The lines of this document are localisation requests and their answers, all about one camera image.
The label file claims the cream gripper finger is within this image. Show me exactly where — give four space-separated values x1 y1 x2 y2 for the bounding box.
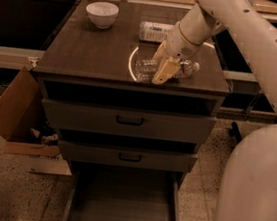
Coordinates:
151 57 180 85
152 41 169 62

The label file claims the clear plastic water bottle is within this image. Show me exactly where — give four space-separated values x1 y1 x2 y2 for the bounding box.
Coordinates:
132 59 200 83

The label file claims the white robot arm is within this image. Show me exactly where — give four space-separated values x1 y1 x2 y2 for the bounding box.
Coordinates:
153 0 277 221

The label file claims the white labelled plastic bottle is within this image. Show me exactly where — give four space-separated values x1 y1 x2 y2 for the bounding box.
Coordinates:
138 21 173 43

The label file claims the dark wooden drawer cabinet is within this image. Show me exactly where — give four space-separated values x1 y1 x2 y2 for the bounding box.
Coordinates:
14 0 241 221

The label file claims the middle grey drawer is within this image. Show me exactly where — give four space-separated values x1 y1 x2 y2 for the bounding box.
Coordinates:
59 140 197 173

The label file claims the grey drawer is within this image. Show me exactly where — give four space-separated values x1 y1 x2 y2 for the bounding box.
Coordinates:
42 99 216 144
59 140 197 173

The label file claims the top grey drawer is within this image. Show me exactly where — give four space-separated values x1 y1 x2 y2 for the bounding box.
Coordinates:
42 99 216 144

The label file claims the bottom open drawer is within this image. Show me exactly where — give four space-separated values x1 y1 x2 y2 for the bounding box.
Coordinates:
62 164 179 221

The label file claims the white ceramic bowl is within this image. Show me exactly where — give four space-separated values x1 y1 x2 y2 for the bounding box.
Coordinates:
85 1 119 29

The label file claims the black wheeled stand base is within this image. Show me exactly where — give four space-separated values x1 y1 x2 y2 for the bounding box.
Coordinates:
228 121 242 143

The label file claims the brown cardboard box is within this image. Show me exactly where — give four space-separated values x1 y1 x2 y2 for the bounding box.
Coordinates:
0 67 71 176

